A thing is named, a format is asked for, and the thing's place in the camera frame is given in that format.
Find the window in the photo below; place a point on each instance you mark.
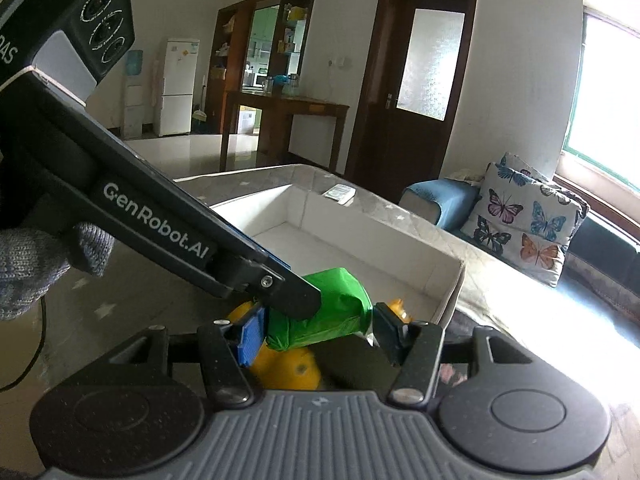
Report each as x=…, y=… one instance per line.
x=610, y=90

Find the blue sofa armrest cover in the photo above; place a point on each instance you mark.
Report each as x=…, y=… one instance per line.
x=435, y=202

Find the dark sofa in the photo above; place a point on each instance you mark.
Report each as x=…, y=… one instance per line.
x=605, y=255

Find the wooden console table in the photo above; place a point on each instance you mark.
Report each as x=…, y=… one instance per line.
x=300, y=102

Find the wall socket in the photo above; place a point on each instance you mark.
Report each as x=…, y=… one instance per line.
x=341, y=62

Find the wooden shelf cabinet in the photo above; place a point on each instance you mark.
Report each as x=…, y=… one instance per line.
x=235, y=50

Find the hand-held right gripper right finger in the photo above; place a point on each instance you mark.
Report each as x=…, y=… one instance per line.
x=389, y=332

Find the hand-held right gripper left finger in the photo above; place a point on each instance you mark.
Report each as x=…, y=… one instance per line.
x=250, y=337

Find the grey quilted mattress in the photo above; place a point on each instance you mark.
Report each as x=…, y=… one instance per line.
x=260, y=180

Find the small butterfly print pillow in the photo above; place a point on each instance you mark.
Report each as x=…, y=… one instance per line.
x=520, y=162

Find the white cardboard box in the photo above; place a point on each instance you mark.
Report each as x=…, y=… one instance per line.
x=350, y=255

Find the blue plastic bag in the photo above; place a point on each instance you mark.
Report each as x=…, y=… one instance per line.
x=280, y=80

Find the large orange plastic toy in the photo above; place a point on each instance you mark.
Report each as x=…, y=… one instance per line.
x=290, y=367

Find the cream cloth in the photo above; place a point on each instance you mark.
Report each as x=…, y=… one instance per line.
x=467, y=176

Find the white remote control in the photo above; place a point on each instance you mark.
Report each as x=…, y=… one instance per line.
x=339, y=193

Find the dark wooden door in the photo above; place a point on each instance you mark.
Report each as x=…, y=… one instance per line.
x=370, y=125

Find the white refrigerator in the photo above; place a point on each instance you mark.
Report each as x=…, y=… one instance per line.
x=177, y=95

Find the broom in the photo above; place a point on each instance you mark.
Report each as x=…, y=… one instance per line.
x=200, y=112

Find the white microwave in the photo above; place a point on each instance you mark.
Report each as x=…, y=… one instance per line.
x=260, y=79

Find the person's left hand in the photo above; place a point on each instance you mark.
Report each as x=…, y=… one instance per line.
x=30, y=270

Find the storage box under table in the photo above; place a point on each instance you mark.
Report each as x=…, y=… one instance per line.
x=247, y=120

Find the small orange plastic toy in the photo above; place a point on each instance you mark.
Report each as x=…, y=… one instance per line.
x=400, y=308

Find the water dispenser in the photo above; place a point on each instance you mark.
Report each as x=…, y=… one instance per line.
x=134, y=100

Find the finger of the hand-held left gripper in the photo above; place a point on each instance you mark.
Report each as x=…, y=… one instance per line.
x=292, y=295

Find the large butterfly print pillow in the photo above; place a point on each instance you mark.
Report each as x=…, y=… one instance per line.
x=520, y=230

